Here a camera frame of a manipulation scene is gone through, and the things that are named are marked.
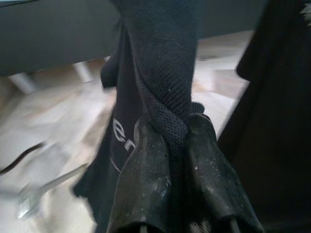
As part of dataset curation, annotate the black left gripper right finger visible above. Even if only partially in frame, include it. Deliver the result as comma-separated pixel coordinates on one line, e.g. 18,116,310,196
187,112,265,233

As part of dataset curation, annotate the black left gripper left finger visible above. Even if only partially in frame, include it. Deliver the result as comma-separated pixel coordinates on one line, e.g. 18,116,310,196
106,113,173,233

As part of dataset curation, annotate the black shirt with white print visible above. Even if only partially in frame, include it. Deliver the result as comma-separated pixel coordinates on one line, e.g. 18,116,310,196
72,0,207,233
217,0,311,233

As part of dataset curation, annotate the white console leg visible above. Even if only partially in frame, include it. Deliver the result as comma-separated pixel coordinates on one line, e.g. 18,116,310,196
74,60,94,83
9,72,36,94

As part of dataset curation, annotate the black TV console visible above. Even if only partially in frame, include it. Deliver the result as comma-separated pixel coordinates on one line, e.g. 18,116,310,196
0,0,262,77

